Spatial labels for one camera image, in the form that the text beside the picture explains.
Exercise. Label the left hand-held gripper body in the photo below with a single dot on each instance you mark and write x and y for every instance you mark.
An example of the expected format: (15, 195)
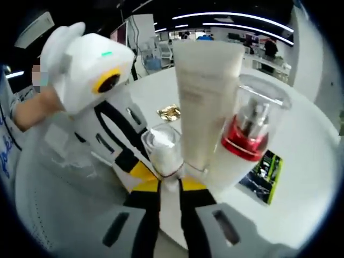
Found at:
(88, 59)

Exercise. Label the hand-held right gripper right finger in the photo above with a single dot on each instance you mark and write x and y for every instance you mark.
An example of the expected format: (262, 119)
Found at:
(196, 228)

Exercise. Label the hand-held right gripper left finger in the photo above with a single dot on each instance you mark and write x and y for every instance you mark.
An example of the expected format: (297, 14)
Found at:
(145, 231)

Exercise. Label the gold foil skincare sachet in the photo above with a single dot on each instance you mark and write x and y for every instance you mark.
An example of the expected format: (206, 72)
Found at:
(169, 113)

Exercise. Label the white pump bottle red collar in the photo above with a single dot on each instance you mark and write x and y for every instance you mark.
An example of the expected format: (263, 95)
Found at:
(228, 172)

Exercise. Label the cream skincare tube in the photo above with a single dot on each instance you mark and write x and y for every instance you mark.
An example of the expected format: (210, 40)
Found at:
(201, 107)

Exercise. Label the green black skincare sachet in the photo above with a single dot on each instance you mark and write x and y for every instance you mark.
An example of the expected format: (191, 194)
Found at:
(266, 182)

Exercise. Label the person's left hand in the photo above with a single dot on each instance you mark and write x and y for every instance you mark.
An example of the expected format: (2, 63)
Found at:
(51, 104)

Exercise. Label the ceiling air conditioner unit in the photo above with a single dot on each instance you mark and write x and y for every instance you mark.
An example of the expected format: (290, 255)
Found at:
(35, 29)

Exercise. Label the blue container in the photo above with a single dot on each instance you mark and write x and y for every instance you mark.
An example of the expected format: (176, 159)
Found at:
(204, 38)

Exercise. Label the person's white printed shirt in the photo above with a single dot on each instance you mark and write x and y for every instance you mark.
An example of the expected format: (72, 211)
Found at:
(6, 129)

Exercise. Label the white cabinet counter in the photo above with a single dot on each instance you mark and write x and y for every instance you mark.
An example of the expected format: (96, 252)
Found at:
(268, 65)

